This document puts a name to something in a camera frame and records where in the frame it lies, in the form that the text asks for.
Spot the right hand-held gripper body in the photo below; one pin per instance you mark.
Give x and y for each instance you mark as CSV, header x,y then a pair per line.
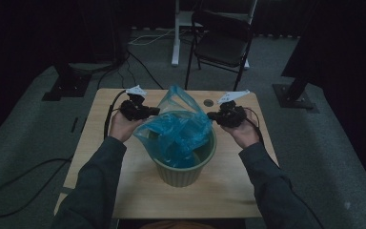
x,y
232,116

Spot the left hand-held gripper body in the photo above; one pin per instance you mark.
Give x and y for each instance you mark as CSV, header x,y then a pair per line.
x,y
133,108

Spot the blue plastic trash bag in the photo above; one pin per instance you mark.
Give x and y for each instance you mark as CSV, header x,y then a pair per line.
x,y
174,130

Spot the green ribbed trash bin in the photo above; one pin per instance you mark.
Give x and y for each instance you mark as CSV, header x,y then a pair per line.
x,y
184,176

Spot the person's right hand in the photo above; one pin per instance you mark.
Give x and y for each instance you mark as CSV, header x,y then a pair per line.
x,y
244,135

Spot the person's left hand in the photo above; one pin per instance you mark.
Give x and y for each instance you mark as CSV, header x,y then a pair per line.
x,y
122,129

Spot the round table grommet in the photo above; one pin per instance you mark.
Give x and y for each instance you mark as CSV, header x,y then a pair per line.
x,y
208,102

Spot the black floor tape strip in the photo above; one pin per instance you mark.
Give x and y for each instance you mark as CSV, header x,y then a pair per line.
x,y
74,124

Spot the black stand base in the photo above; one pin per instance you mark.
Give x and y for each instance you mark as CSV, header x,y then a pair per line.
x,y
294,95
68,84

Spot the black folding chair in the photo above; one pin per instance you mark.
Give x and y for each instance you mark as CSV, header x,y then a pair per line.
x,y
222,44

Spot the dark curtain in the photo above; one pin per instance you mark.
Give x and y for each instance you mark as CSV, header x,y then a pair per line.
x,y
19,38
346,47

